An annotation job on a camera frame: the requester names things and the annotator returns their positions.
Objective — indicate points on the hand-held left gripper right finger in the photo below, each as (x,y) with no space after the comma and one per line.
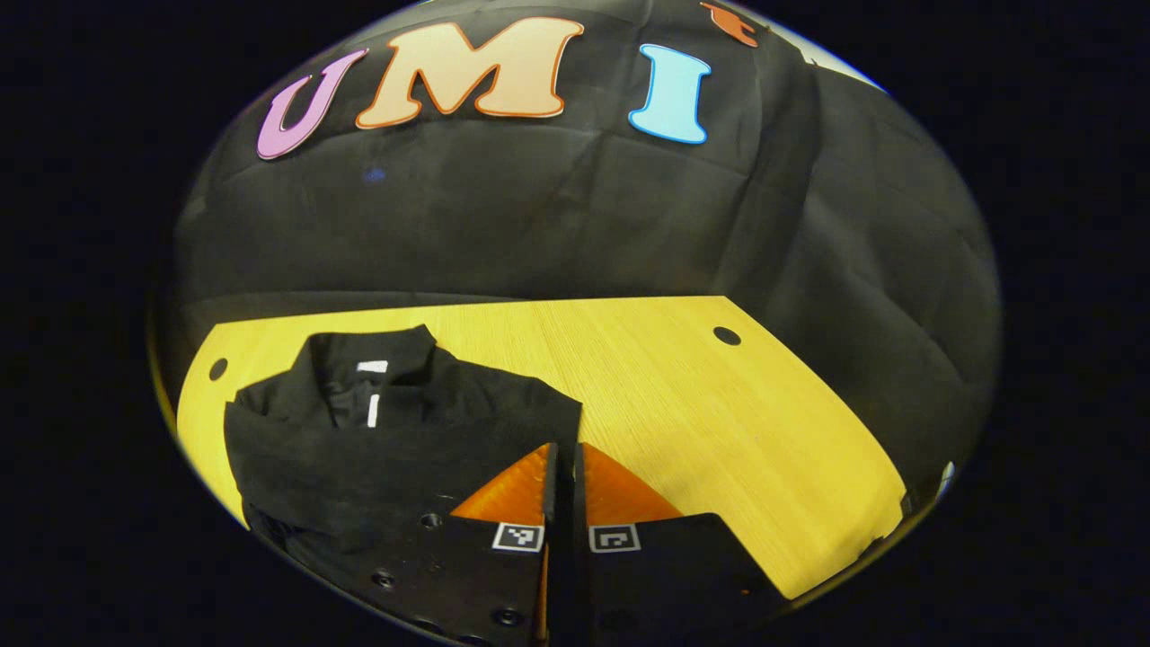
(582,503)

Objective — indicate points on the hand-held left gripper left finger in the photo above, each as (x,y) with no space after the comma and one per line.
(550,503)

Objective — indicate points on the black button-up garment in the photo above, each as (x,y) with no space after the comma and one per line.
(359,449)

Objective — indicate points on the black backdrop cloth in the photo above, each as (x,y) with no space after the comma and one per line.
(539,216)

